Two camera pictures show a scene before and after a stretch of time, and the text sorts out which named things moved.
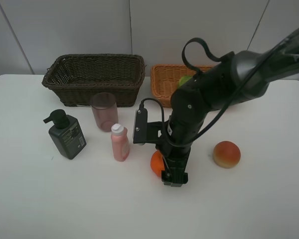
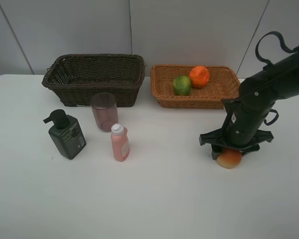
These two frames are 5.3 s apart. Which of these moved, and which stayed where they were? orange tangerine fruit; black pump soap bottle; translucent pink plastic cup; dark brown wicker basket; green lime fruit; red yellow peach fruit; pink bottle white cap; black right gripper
Moved: black right gripper; green lime fruit; orange tangerine fruit
Stayed: translucent pink plastic cup; pink bottle white cap; black pump soap bottle; dark brown wicker basket; red yellow peach fruit
